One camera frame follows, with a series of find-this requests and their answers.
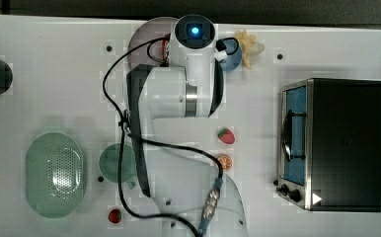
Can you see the red felt ketchup bottle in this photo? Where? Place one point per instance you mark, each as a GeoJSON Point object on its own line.
{"type": "Point", "coordinates": [167, 49]}

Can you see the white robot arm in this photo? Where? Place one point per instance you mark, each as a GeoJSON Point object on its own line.
{"type": "Point", "coordinates": [193, 197]}

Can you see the pale pink plate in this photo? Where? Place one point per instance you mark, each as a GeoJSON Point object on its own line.
{"type": "Point", "coordinates": [152, 29]}

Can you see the toy orange slice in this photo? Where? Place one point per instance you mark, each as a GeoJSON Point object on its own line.
{"type": "Point", "coordinates": [225, 161]}

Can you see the blue bowl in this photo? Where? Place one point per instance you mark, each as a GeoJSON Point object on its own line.
{"type": "Point", "coordinates": [233, 53]}

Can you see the green cup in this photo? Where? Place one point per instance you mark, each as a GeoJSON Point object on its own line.
{"type": "Point", "coordinates": [109, 164]}

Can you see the small red toy strawberry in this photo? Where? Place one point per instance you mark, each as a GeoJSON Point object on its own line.
{"type": "Point", "coordinates": [114, 216]}

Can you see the black toaster oven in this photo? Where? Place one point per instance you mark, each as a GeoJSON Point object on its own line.
{"type": "Point", "coordinates": [330, 145]}

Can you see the green perforated colander basket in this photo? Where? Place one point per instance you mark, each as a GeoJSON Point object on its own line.
{"type": "Point", "coordinates": [55, 173]}

